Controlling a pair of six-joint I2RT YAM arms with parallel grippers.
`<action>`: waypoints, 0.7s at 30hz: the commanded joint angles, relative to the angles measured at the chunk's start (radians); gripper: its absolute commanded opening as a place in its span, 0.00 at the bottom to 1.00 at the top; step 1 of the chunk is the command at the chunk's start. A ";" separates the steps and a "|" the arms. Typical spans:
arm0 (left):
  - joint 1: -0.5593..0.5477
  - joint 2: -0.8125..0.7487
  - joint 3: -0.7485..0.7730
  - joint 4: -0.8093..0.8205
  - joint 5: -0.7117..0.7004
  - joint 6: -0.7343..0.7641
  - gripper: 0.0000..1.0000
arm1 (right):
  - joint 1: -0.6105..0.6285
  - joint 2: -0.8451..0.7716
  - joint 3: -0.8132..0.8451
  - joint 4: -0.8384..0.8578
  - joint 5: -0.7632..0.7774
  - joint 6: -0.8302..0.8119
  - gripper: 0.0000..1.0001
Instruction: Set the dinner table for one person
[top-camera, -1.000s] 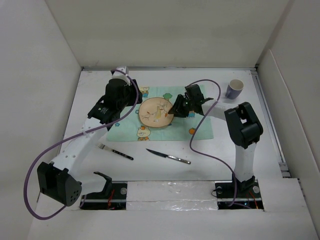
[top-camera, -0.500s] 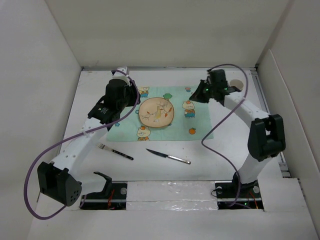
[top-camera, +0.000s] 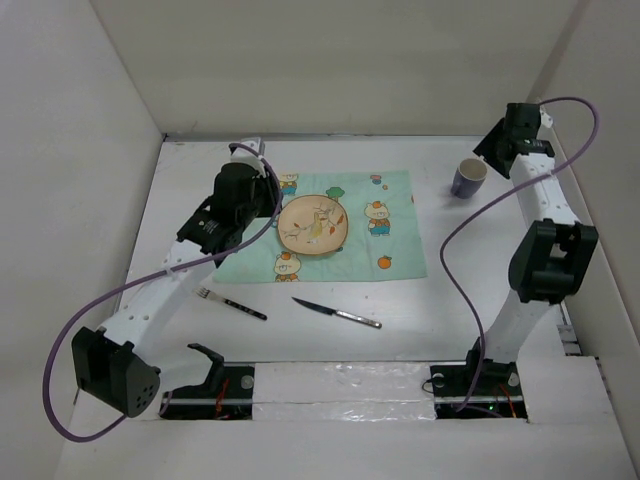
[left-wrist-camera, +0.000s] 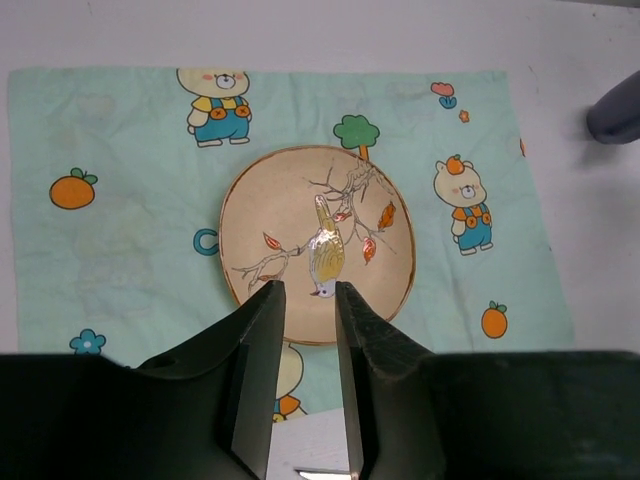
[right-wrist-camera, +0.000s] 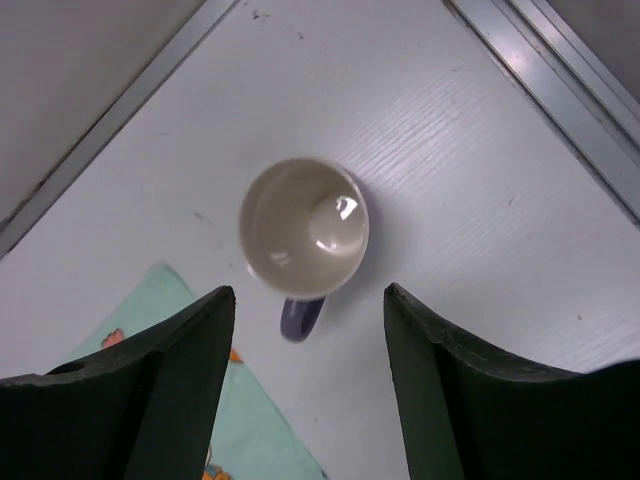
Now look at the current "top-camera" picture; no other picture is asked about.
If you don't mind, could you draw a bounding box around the beige patterned plate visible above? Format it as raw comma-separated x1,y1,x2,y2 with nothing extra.
277,195,349,256

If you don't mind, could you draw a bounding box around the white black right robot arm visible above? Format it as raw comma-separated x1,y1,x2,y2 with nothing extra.
462,103,599,394

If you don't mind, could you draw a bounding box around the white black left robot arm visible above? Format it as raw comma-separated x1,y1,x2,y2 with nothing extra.
71,156,280,418

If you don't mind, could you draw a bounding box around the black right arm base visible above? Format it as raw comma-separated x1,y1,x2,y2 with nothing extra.
422,349,528,420

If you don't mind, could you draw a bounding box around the silver fork black handle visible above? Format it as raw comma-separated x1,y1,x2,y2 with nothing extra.
194,286,268,321

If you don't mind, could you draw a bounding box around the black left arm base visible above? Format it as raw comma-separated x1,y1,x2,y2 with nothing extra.
158,343,255,421

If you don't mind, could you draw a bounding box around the mint green cartoon cloth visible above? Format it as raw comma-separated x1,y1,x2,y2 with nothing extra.
213,170,427,284

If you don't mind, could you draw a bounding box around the purple ceramic cup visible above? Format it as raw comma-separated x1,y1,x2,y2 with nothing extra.
450,158,488,199

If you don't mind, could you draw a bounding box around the steak knife black blade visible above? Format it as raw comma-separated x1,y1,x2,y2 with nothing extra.
292,297,382,330

